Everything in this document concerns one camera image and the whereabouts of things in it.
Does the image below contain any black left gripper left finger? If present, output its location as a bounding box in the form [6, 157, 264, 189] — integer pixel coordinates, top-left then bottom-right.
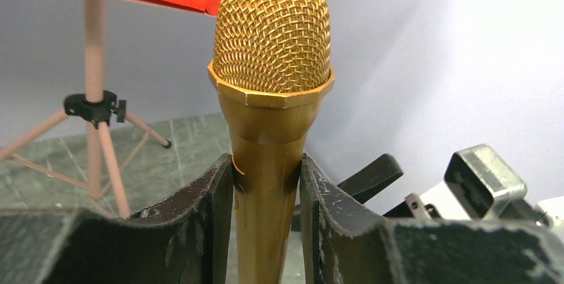
[1, 154, 233, 283]

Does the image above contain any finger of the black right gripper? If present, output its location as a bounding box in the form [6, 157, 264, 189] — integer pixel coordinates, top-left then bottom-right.
[292, 153, 404, 232]

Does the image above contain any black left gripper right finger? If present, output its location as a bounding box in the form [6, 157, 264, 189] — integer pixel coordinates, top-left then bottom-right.
[299, 154, 564, 284]

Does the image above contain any gold microphone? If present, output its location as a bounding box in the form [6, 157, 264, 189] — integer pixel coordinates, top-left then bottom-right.
[208, 0, 335, 283]

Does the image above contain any pink music stand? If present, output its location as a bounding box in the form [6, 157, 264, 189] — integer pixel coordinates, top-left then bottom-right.
[1, 0, 187, 217]

